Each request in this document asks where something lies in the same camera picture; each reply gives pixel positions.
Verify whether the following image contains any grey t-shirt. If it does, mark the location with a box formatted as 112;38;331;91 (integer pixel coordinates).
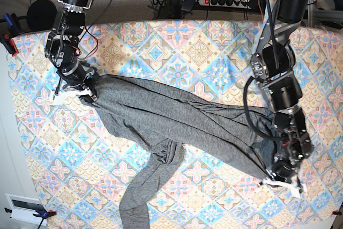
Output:
90;75;277;228

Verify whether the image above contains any patterned tablecloth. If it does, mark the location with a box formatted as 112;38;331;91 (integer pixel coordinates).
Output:
4;21;342;228

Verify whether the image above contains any blue clamp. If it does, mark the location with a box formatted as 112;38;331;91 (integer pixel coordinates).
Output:
4;13;21;34

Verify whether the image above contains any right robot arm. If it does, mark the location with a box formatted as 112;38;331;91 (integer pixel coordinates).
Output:
44;0;98;103

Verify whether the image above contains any white wall box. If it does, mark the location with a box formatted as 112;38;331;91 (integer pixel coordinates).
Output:
5;194;44;225

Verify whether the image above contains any round black stool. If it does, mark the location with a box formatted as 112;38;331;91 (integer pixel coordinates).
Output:
26;0;57;32

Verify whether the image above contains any white power strip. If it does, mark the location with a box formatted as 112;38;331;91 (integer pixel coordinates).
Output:
198;0;251;9

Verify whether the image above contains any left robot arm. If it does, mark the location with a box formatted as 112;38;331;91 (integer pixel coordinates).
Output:
243;0;313;197

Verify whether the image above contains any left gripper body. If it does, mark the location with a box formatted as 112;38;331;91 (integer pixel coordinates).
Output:
268;149;305;183

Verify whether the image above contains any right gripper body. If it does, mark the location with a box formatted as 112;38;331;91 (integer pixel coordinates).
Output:
57;58;98;96

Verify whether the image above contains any red black clamp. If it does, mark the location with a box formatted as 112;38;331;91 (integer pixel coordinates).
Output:
0;33;19;56

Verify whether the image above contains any red clamp bottom right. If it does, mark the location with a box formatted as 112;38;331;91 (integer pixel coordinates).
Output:
331;210;342;216

